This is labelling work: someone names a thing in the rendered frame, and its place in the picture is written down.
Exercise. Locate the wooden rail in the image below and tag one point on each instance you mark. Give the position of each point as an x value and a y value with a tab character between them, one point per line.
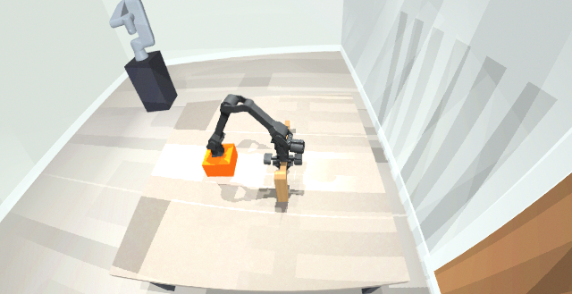
284	165

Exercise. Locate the wooden post with slot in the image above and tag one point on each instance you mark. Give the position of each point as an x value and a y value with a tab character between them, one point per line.
281	186

